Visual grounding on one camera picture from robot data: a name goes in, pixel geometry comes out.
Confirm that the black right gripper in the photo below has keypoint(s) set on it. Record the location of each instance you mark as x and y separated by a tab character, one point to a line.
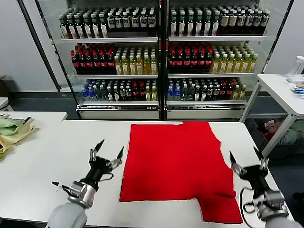
257	177

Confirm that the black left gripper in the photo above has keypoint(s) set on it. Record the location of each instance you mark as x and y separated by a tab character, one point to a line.
97	171

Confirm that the red t-shirt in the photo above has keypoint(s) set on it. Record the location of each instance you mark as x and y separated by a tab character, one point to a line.
175	161

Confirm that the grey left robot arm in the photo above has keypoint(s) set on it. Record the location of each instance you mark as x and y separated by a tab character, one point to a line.
78	194

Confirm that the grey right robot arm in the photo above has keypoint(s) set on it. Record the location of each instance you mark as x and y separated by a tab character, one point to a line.
273	202

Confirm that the grey storage crate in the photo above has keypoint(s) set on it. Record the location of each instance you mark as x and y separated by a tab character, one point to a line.
254	133

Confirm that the red pink clothing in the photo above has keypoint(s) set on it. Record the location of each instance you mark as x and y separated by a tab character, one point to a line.
270	130

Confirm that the glass beverage cooler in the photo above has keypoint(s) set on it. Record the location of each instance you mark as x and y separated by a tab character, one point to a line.
118	114
202	114

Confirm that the teal clothing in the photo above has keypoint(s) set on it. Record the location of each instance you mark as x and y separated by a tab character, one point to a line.
291	136

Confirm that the left wrist black white connector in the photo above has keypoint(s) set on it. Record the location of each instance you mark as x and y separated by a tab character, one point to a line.
60	186

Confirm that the small dark bottle white label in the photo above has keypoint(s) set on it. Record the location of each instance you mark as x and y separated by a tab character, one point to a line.
110	95
116	95
216	92
210	92
129	93
122	93
204	93
197	94

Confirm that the small clear water bottle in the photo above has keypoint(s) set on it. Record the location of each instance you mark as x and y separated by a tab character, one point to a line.
97	95
103	95
191	93
184	93

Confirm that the small blue water bottle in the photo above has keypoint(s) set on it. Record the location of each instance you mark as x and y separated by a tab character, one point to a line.
177	93
91	95
85	95
171	93

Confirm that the white rectangular table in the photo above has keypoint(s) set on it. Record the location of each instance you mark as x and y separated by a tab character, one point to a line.
47	116

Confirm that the small red cap cola bottle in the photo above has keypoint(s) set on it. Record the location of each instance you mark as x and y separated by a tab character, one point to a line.
135	93
142	93
223	92
230	92

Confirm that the small yellow drink bottle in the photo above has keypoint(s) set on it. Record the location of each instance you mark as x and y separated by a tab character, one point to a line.
154	95
148	95
236	93
242	93

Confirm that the white metal side table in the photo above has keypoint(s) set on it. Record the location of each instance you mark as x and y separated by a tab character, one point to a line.
275	88

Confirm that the green and yellow cloths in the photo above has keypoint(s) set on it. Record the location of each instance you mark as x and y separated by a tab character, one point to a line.
21	134

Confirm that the blue snack packet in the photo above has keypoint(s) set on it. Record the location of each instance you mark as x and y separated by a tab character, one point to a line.
298	90

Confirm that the tan snack packet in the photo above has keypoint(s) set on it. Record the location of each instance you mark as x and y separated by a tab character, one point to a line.
301	84

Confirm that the green garment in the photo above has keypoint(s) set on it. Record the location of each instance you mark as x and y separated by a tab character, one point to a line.
9	127

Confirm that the clear plastic jug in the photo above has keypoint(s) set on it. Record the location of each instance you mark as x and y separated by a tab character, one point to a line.
295	69

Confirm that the white cloth piece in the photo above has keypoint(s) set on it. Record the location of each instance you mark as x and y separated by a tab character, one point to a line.
4	115

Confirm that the white cabinet corner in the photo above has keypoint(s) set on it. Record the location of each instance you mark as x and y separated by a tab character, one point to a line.
4	104

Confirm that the green cap dark tea bottle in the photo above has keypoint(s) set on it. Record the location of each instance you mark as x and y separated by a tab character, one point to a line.
64	29
72	29
88	29
207	27
190	27
103	28
199	27
182	27
96	29
175	27
80	29
215	27

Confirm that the dark bottle blue white label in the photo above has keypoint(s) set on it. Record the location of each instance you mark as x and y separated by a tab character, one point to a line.
144	21
152	21
264	21
119	22
240	21
111	22
249	21
126	22
135	22
256	21

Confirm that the dark bottle beige label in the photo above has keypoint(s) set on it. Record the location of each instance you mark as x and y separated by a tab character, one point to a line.
225	22
232	22

